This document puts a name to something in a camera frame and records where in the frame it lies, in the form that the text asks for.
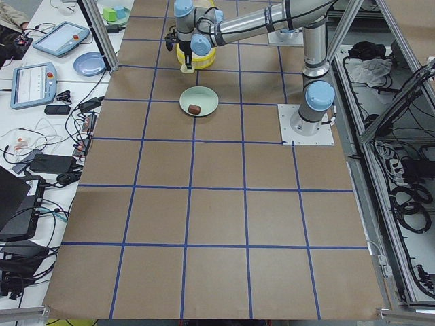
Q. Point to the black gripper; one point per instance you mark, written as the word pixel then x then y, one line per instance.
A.
pixel 186 47

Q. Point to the white bun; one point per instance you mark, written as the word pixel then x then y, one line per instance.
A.
pixel 186 69

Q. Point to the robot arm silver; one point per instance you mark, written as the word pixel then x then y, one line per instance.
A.
pixel 198 29

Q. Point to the mint green plate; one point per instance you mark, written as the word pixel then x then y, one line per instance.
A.
pixel 205 97

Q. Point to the blue foam cube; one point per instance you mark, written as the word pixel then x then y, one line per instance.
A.
pixel 120 12

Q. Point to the green foam cube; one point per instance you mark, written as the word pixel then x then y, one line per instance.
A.
pixel 109 14

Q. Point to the blue plate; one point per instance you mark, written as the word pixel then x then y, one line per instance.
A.
pixel 89 64

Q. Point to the teach pendant upper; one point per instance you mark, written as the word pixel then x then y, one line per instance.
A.
pixel 62 39

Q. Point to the teach pendant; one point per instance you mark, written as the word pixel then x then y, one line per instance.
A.
pixel 33 85
pixel 62 39

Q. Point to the teach pendant lower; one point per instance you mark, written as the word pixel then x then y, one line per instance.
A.
pixel 33 85

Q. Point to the black power adapter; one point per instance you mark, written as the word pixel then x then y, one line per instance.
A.
pixel 44 163

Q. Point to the white cloth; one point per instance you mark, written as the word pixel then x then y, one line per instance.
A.
pixel 371 72

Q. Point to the black laptop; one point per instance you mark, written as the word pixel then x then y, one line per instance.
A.
pixel 21 198

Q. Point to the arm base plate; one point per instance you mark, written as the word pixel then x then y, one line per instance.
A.
pixel 296 131
pixel 286 38

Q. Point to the aluminium frame post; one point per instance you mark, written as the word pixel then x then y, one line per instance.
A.
pixel 96 25

